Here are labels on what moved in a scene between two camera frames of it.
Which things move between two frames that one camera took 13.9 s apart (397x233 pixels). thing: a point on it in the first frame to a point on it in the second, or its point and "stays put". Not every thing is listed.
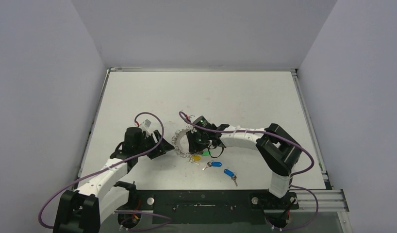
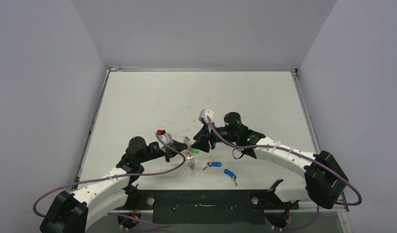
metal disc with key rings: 176,139 to 189,153
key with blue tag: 213,164 stays put
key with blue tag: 231,174 stays put
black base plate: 198,207 stays put
